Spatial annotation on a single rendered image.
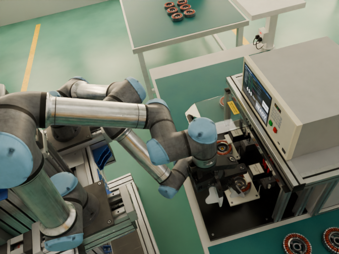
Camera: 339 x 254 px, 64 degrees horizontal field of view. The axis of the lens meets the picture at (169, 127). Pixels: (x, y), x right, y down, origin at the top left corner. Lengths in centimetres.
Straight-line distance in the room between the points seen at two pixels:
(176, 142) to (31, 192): 38
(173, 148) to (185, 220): 154
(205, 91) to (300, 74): 89
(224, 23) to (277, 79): 162
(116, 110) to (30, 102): 21
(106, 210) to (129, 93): 48
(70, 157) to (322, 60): 127
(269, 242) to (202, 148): 75
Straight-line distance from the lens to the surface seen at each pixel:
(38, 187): 76
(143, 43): 260
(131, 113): 78
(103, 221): 117
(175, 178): 115
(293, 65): 125
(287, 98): 109
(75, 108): 75
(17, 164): 64
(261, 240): 138
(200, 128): 72
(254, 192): 144
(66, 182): 103
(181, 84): 204
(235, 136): 146
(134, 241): 201
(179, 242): 217
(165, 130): 75
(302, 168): 115
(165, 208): 228
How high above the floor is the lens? 204
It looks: 48 degrees down
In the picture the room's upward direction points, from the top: 12 degrees counter-clockwise
